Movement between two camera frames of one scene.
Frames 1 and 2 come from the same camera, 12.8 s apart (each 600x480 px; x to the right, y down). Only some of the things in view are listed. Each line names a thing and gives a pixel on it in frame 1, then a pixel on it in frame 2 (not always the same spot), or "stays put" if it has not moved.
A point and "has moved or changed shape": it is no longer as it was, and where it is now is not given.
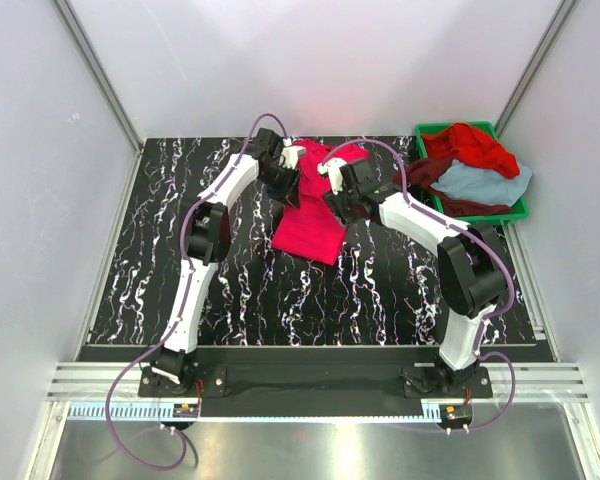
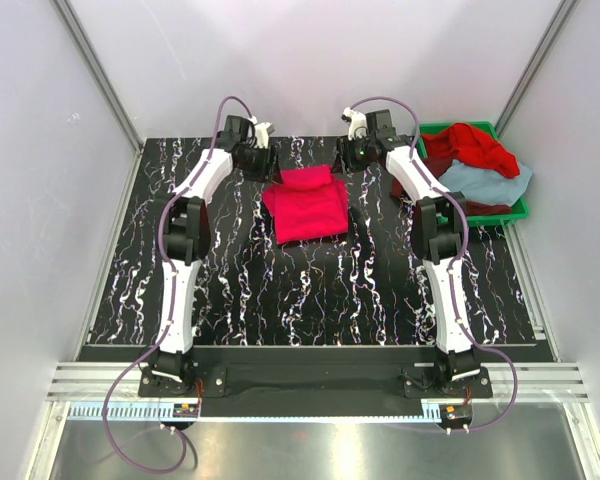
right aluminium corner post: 563,11 stays put
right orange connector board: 456,413 stays put
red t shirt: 469,145 stays put
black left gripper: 285,181 -> 268,163
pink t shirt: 313,231 has moved or changed shape
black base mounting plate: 316,381 stays put
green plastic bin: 518,211 stays put
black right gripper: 337,201 -> 344,157
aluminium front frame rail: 96,381 stays put
